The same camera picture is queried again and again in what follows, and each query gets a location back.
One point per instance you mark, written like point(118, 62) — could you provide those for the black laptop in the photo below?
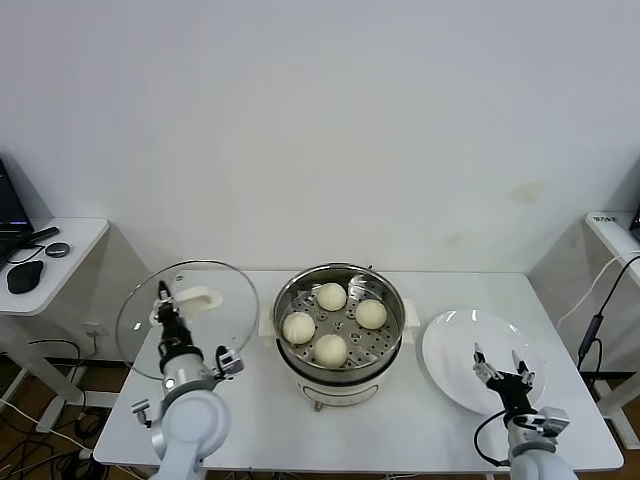
point(10, 210)

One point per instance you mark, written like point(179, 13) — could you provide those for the white steamed baozi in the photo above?
point(299, 327)
point(371, 314)
point(331, 296)
point(330, 350)

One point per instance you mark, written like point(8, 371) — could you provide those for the round black disc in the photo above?
point(57, 249)

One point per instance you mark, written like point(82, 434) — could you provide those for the cream electric cooker base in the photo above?
point(340, 392)

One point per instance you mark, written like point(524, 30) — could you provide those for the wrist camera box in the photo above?
point(229, 361)
point(552, 420)

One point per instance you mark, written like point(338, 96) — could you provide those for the stainless steel steamer basket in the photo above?
point(336, 327)

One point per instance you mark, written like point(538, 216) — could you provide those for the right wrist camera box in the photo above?
point(552, 420)

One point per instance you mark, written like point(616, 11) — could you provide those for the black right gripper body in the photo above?
point(512, 392)

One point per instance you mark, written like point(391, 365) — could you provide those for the white printed label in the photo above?
point(606, 218)

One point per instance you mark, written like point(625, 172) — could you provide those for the white side desk with laptop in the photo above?
point(75, 235)

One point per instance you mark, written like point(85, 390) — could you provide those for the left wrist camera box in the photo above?
point(229, 361)

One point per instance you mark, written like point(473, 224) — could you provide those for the black screen edge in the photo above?
point(637, 217)

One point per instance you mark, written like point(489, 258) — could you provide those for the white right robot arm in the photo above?
point(540, 465)

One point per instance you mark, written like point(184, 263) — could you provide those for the white side desk with label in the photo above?
point(612, 240)

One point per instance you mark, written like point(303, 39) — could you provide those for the black bar device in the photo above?
point(42, 234)

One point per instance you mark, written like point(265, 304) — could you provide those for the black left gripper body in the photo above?
point(175, 337)

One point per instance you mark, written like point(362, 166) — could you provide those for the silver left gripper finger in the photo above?
point(180, 310)
point(162, 307)

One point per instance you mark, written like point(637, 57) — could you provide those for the white wall socket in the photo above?
point(93, 330)

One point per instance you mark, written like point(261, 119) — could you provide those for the white round plate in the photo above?
point(450, 345)

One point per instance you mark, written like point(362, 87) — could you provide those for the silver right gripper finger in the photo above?
point(525, 376)
point(484, 371)

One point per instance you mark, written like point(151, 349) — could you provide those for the black computer mouse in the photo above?
point(25, 276)

